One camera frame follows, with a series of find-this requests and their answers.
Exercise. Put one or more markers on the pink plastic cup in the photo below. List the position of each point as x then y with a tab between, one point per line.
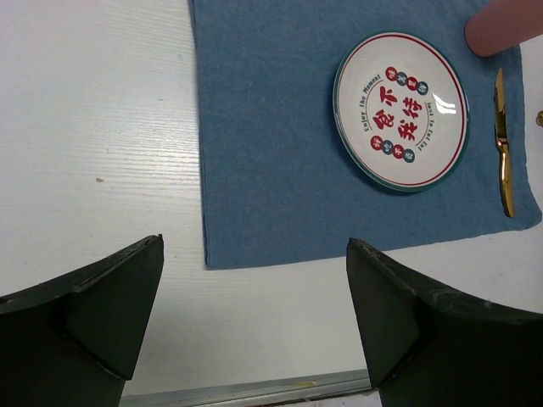
500	25

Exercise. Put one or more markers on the gold fork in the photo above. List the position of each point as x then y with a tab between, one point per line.
539	119

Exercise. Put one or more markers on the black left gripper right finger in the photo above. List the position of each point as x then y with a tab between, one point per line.
429	344

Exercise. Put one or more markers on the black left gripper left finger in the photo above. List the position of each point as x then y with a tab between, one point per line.
75	340

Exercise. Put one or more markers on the white plate with red characters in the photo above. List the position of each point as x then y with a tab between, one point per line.
401	111

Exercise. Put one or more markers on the blue cloth placemat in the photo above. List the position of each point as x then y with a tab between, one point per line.
278	185

